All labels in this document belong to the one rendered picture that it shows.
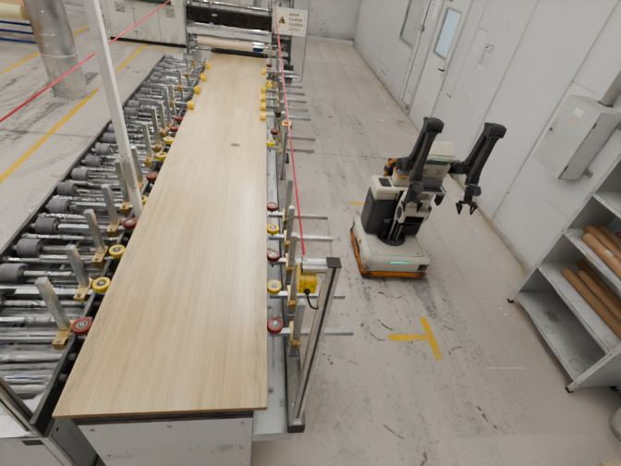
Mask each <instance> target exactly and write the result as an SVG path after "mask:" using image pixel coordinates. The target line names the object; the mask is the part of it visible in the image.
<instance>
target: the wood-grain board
mask: <svg viewBox="0 0 621 466"><path fill-rule="evenodd" d="M209 62H210V63H211V69H208V68H206V69H205V70H204V72H203V73H204V74H206V80H200V83H199V85H198V86H199V87H201V94H196V93H194V95H193V97H192V100H191V102H194V104H195V108H194V110H191V109H188V110H187V112H186V114H185V116H184V118H183V120H182V122H181V125H180V127H179V129H178V131H177V135H176V136H175V138H174V141H173V143H172V145H171V147H170V150H169V152H168V154H167V157H166V158H165V160H164V164H163V166H162V168H161V170H160V173H159V175H158V177H157V179H156V181H155V183H154V185H153V187H152V191H151V193H150V195H149V198H148V200H147V202H146V203H145V206H144V208H143V210H142V212H141V215H140V218H139V220H138V223H137V225H136V226H135V228H134V231H133V233H132V235H131V238H130V240H129V242H128V245H127V247H126V249H125V251H124V254H123V256H122V258H121V260H120V263H119V265H118V267H117V269H116V272H115V274H114V276H113V279H112V281H111V283H110V285H109V288H108V290H107V291H106V293H105V296H104V298H103V301H102V304H101V306H100V308H99V310H98V313H97V314H96V316H95V319H94V321H93V323H92V325H91V329H90V331H89V333H88V335H87V337H86V339H85V341H84V344H83V346H82V348H81V350H80V353H79V356H78V358H77V360H76V362H75V364H74V366H73V369H72V371H71V373H70V375H69V378H68V380H67V382H66V385H65V387H64V389H63V391H62V394H61V396H60V398H59V400H58V402H57V404H56V406H55V410H54V412H53V414H52V416H53V418H54V419H64V418H86V417H107V416H129V415H152V414H174V413H196V412H218V411H261V410H267V170H266V118H265V120H262V119H260V112H261V111H262V112H265V115H266V108H265V111H264V110H261V108H260V105H261V103H265V105H266V100H265V102H261V87H265V84H266V73H265V75H262V68H266V61H265V60H257V59H248V58H240V57H233V56H224V55H211V57H210V60H209ZM265 90H266V87H265ZM231 143H239V144H240V146H239V147H238V148H237V147H235V146H232V145H231Z"/></svg>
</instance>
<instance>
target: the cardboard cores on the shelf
mask: <svg viewBox="0 0 621 466"><path fill-rule="evenodd" d="M583 231H584V232H585V233H586V234H585V235H584V236H583V237H582V240H583V241H584V242H585V243H586V244H587V245H588V246H589V247H590V248H591V249H592V250H593V251H594V252H595V253H596V254H597V255H598V256H599V257H600V258H601V259H602V260H603V261H604V262H605V263H606V265H607V266H608V267H609V268H610V269H611V270H612V271H613V272H614V273H615V274H616V275H617V276H618V277H619V278H620V279H621V232H617V233H615V234H614V233H613V232H612V231H610V230H609V229H608V228H607V227H606V226H605V225H599V226H597V227H596V226H595V225H594V224H589V225H587V226H585V227H584V228H583ZM576 265H577V266H578V268H579V269H580V270H581V271H578V272H576V273H575V272H574V271H573V270H572V269H571V268H570V267H565V268H563V269H562V270H561V274H562V275H563V276H564V277H565V278H566V279H567V280H568V282H569V283H570V284H571V285H572V286H573V287H574V288H575V289H576V290H577V292H578V293H579V294H580V295H581V296H582V297H583V298H584V300H585V301H586V302H587V303H588V304H589V305H590V306H591V307H592V309H593V310H594V311H595V312H596V313H598V314H599V315H600V317H601V318H602V319H603V320H604V321H605V322H606V323H607V324H608V326H609V327H610V328H611V329H612V330H613V331H614V332H615V334H616V335H617V336H618V337H619V338H620V339H621V300H620V299H619V298H618V297H617V296H616V295H615V293H614V292H613V291H612V290H611V289H610V288H609V287H608V286H607V285H606V284H605V283H604V281H603V280H602V279H601V278H600V277H599V276H598V275H597V274H596V273H595V272H594V271H593V269H592V268H591V267H590V266H589V265H588V264H587V263H586V262H585V261H584V260H582V259H581V260H578V261H577V262H576Z"/></svg>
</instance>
